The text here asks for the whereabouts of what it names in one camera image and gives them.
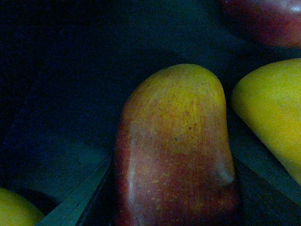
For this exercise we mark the red orange mango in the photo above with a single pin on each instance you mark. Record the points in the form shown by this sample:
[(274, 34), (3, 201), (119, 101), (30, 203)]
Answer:
[(274, 23)]

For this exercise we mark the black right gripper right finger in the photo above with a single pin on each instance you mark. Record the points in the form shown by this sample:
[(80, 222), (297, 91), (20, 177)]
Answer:
[(270, 196)]

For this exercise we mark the red yellow mango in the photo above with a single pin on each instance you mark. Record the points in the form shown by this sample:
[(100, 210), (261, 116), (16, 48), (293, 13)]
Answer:
[(173, 164)]

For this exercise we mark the yellow mango large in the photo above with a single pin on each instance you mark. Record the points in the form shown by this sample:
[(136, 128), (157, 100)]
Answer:
[(268, 100)]

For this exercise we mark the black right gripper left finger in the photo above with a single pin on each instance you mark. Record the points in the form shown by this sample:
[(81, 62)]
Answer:
[(73, 209)]

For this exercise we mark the yellow mango bottom edge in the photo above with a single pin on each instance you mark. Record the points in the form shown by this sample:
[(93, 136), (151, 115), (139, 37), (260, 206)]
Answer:
[(17, 211)]

